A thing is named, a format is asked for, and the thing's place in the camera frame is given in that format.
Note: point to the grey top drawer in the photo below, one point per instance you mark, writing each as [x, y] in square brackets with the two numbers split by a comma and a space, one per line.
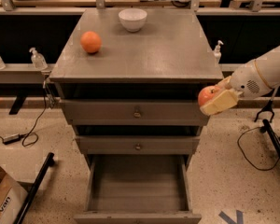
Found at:
[131, 112]

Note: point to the black power adapter with cable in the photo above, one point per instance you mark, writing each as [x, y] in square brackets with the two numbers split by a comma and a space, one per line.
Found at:
[26, 139]

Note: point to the white pump bottle right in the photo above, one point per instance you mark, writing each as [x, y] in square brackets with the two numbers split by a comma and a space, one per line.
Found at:
[217, 50]

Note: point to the white ceramic bowl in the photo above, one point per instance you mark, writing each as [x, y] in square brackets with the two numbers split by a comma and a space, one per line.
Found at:
[132, 19]

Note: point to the grey wooden drawer cabinet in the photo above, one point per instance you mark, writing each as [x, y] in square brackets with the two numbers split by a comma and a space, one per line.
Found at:
[168, 59]

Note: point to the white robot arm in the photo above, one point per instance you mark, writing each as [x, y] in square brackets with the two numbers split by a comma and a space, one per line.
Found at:
[269, 66]

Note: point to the grey middle drawer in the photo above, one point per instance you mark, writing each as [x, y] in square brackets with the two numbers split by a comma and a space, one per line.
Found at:
[136, 145]

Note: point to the clear pump bottle left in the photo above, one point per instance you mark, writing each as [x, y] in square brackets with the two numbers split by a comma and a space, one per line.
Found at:
[38, 60]

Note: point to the grabber tool with black claw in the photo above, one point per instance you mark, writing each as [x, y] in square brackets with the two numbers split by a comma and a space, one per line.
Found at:
[268, 107]

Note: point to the black pole on floor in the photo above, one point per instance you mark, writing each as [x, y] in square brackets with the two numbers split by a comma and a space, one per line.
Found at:
[49, 162]

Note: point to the red apple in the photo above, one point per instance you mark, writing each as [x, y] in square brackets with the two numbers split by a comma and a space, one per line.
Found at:
[206, 94]

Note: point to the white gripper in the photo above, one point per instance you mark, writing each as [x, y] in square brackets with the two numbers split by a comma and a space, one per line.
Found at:
[247, 79]

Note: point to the orange fruit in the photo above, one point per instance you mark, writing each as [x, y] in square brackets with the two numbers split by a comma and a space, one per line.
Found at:
[91, 42]

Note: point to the cardboard box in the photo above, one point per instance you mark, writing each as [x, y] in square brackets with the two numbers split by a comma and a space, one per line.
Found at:
[12, 197]

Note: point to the grey open bottom drawer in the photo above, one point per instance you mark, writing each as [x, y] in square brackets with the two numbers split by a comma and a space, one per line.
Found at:
[138, 189]

